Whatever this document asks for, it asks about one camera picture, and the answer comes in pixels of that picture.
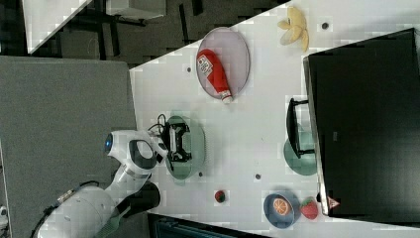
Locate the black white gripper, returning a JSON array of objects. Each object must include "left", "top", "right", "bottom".
[{"left": 161, "top": 122, "right": 191, "bottom": 163}]

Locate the green plastic strainer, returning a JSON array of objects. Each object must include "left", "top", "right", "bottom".
[{"left": 165, "top": 115, "right": 206, "bottom": 180}]

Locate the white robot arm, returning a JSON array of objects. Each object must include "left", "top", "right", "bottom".
[{"left": 31, "top": 122, "right": 204, "bottom": 238}]

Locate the red plush ketchup bottle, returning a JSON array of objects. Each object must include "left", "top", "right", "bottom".
[{"left": 196, "top": 49, "right": 233, "bottom": 104}]

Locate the grey round plate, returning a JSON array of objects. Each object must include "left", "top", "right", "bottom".
[{"left": 196, "top": 27, "right": 251, "bottom": 99}]

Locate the orange slice toy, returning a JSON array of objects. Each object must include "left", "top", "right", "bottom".
[{"left": 272, "top": 197, "right": 291, "bottom": 216}]

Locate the blue bowl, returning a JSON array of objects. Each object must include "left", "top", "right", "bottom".
[{"left": 263, "top": 190, "right": 300, "bottom": 229}]

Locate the red strawberry toy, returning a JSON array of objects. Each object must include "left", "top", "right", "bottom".
[{"left": 300, "top": 197, "right": 319, "bottom": 220}]

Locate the yellow plush banana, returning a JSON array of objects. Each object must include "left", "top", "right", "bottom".
[{"left": 277, "top": 6, "right": 309, "bottom": 53}]

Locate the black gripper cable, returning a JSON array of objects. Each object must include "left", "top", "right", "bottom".
[{"left": 147, "top": 113, "right": 167, "bottom": 137}]

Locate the blue metal frame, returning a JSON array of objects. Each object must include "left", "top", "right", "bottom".
[{"left": 148, "top": 213, "right": 267, "bottom": 238}]

